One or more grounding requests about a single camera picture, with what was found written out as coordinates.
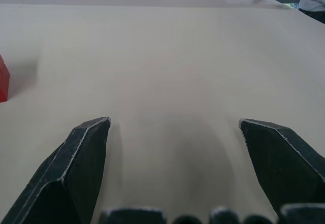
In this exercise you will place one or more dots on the red block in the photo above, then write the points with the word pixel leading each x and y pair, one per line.
pixel 3 80

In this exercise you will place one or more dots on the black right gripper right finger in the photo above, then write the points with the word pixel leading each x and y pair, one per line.
pixel 284 163

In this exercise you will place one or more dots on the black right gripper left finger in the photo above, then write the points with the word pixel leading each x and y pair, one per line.
pixel 68 168

